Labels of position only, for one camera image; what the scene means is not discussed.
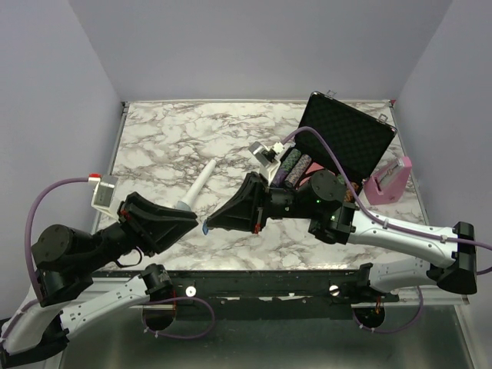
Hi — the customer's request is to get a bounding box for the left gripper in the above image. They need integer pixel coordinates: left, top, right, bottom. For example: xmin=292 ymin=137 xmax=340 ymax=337
xmin=81 ymin=191 xmax=200 ymax=273

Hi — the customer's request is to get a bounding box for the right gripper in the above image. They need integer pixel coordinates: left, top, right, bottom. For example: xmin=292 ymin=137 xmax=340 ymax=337
xmin=206 ymin=172 xmax=317 ymax=234

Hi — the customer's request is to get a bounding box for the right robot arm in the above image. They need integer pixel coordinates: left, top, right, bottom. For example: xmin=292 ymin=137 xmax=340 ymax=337
xmin=203 ymin=170 xmax=478 ymax=301

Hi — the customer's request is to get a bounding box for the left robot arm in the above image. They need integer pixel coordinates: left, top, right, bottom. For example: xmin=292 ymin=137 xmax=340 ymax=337
xmin=1 ymin=192 xmax=198 ymax=368

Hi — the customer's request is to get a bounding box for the white cylindrical tube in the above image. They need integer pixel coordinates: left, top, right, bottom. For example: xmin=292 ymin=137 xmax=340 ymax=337
xmin=175 ymin=159 xmax=217 ymax=211

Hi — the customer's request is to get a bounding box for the black poker chip case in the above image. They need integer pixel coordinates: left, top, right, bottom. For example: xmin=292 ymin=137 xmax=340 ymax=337
xmin=272 ymin=90 xmax=397 ymax=203

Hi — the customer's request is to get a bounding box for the pink card holder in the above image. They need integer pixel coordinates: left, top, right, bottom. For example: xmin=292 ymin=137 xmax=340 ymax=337
xmin=364 ymin=156 xmax=412 ymax=205

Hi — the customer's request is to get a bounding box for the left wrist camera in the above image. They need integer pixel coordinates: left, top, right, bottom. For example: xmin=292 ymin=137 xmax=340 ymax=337
xmin=88 ymin=174 xmax=118 ymax=219

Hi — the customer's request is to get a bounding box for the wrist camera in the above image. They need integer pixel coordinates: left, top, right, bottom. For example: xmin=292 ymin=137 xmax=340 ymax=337
xmin=248 ymin=141 xmax=286 ymax=184
xmin=88 ymin=174 xmax=118 ymax=219

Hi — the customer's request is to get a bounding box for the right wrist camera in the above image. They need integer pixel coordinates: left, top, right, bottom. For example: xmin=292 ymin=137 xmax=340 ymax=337
xmin=248 ymin=141 xmax=286 ymax=184

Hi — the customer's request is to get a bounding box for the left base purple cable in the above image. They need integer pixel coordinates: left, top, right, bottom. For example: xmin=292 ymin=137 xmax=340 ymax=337
xmin=142 ymin=294 xmax=215 ymax=340

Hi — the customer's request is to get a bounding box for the aluminium frame rail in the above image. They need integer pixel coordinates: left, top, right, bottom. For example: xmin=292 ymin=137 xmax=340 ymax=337
xmin=397 ymin=286 xmax=470 ymax=306

